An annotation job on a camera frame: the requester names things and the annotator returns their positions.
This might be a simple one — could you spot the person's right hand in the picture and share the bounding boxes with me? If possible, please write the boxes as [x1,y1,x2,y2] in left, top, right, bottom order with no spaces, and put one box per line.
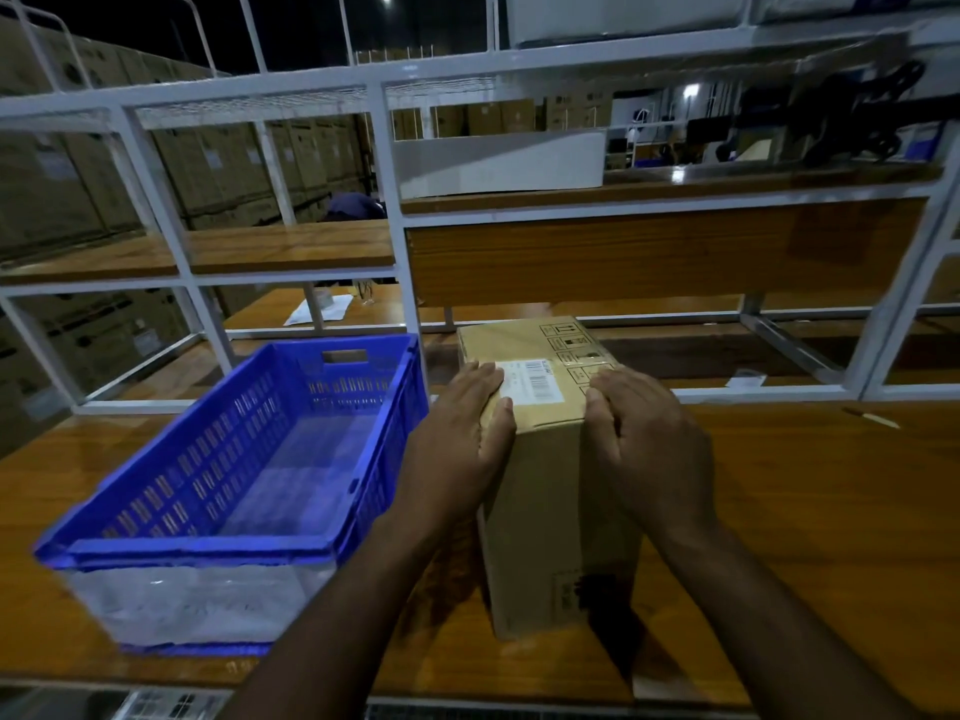
[585,365,718,544]

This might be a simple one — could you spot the person's left hand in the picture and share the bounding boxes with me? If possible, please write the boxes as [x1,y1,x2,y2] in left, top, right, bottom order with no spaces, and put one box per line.
[401,361,519,537]

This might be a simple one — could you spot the brown cardboard box white label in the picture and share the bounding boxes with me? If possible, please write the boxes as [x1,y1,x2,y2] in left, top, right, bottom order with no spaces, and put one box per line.
[456,316,646,643]

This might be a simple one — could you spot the person's left forearm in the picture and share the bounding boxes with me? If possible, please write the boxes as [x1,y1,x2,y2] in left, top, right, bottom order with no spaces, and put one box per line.
[217,509,451,720]

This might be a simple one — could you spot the person's right forearm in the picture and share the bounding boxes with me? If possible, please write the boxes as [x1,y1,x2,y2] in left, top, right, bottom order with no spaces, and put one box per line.
[648,517,927,720]

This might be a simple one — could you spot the wooden back panel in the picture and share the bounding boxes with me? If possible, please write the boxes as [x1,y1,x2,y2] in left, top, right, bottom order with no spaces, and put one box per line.
[405,198,929,309]

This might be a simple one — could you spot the white paper sheet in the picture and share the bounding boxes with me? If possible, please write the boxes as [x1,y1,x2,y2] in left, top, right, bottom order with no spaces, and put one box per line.
[282,293,354,328]

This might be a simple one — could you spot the wooden shelf board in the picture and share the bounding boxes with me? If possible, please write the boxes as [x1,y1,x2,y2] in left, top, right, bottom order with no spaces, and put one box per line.
[0,219,397,287]
[399,161,945,216]

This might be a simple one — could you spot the blue plastic crate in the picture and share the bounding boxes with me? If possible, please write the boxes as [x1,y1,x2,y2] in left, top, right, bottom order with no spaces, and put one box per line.
[33,333,430,658]

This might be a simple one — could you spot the long white box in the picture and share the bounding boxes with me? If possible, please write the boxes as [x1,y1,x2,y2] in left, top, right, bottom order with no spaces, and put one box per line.
[391,130,608,201]

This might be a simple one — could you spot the small pen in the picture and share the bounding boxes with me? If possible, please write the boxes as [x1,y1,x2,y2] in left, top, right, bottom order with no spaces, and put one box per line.
[840,406,902,431]

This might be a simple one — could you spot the row of distant cardboard cartons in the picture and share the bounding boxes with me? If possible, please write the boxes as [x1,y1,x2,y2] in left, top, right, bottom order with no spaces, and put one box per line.
[390,89,615,141]

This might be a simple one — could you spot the black hand trolley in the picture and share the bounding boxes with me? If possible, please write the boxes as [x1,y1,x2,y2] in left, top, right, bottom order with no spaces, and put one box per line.
[684,59,960,170]

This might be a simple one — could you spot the white printed package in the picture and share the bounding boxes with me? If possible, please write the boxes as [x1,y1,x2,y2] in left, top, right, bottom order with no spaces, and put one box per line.
[111,688,235,720]

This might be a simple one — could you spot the stack of large cardboard cartons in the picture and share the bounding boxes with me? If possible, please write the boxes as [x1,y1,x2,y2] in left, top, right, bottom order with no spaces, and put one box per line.
[0,14,369,458]

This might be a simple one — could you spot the white metal shelf frame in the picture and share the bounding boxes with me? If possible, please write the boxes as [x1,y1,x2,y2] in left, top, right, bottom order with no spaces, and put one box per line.
[0,0,960,417]

